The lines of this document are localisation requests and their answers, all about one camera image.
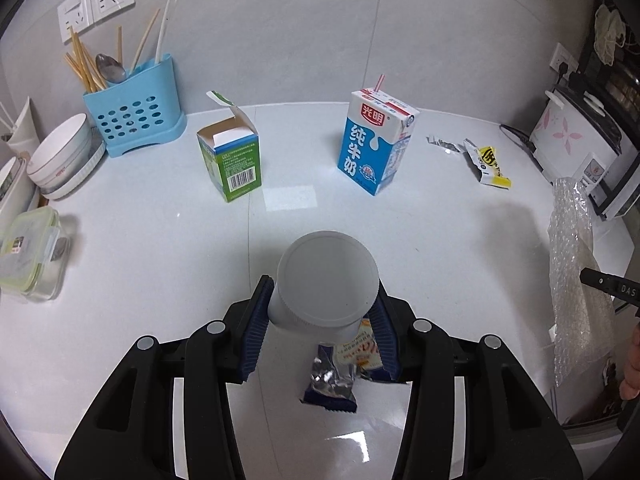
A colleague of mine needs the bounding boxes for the double wall socket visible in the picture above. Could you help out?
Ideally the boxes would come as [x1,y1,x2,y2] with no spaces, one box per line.
[58,0,136,44]

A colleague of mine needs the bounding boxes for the yellow black wrapper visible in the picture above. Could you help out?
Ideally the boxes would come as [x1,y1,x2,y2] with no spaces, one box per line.
[463,139,512,190]

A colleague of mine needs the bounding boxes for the white rice cooker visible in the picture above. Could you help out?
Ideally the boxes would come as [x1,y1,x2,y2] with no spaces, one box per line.
[530,87,639,220]

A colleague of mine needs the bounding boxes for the white paper cup with straws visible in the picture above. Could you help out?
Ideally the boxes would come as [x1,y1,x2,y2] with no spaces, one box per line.
[1,96,40,159]

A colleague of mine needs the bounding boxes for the clear food container green lid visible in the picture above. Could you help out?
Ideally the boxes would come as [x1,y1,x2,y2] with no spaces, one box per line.
[1,206,70,301]

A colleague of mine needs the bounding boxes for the metal spoon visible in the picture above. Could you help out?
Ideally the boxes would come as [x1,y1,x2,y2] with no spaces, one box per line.
[94,53,127,84]

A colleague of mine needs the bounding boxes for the blue milk carton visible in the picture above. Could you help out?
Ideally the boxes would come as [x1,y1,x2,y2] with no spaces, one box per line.
[337,74,420,196]

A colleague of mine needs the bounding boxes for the white plastic bottle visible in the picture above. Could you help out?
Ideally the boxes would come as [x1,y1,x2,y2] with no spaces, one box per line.
[268,231,380,344]

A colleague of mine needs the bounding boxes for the silver foil scrap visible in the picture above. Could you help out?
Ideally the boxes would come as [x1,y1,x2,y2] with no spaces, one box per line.
[426,136,465,154]

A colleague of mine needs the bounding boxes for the stacked white bowls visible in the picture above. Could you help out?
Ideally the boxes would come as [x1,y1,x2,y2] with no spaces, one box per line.
[0,157,37,235]

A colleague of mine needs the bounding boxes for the bubble wrap sheet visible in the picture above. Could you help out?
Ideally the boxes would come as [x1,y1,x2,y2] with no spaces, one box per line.
[548,178,615,386]

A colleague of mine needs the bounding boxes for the wooden chopsticks bundle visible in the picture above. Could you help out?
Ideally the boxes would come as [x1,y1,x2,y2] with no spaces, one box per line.
[65,26,107,93]

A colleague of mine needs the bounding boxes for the white bowl red rim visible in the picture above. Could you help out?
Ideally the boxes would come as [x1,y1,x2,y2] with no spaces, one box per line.
[27,113,92,191]

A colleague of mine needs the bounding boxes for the blue utensil holder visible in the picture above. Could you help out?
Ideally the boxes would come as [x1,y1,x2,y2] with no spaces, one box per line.
[84,54,186,157]

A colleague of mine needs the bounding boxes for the person's right hand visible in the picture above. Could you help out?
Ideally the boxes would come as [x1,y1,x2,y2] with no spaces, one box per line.
[620,325,640,400]

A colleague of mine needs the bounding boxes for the blue snack wrapper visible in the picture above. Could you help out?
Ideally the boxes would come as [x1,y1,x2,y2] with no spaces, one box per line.
[300,318,392,413]

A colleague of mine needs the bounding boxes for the green open cardboard box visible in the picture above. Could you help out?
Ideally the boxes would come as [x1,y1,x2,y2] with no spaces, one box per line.
[196,90,262,203]

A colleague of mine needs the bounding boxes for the wall power socket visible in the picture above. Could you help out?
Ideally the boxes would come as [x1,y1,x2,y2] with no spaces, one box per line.
[549,42,578,79]

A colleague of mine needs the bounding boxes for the white plastic chopsticks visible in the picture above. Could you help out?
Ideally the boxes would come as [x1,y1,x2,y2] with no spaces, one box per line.
[154,0,179,64]

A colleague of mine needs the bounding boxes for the white ribbed plate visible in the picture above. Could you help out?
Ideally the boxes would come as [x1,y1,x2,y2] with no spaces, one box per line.
[41,127,106,200]

